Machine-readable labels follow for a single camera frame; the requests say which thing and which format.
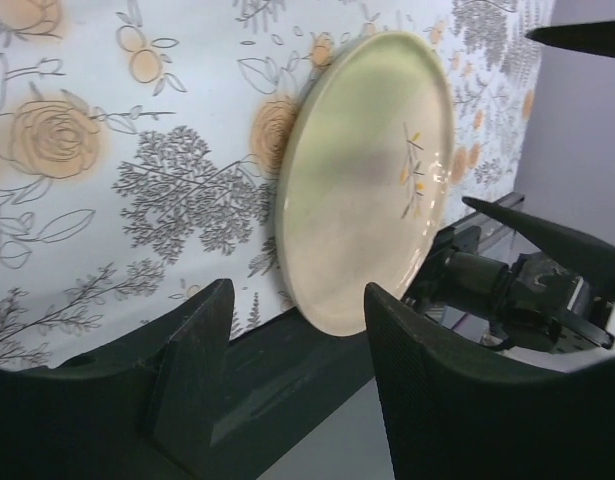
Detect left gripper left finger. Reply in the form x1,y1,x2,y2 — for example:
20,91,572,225
0,279,234,479

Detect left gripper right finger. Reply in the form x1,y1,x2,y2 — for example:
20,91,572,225
364,283,615,479

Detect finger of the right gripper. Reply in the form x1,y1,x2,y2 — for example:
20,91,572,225
462,196,615,302
525,20,615,59

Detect cream green plate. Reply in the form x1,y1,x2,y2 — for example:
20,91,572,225
275,31,455,337

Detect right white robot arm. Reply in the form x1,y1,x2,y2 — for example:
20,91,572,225
402,197,615,353

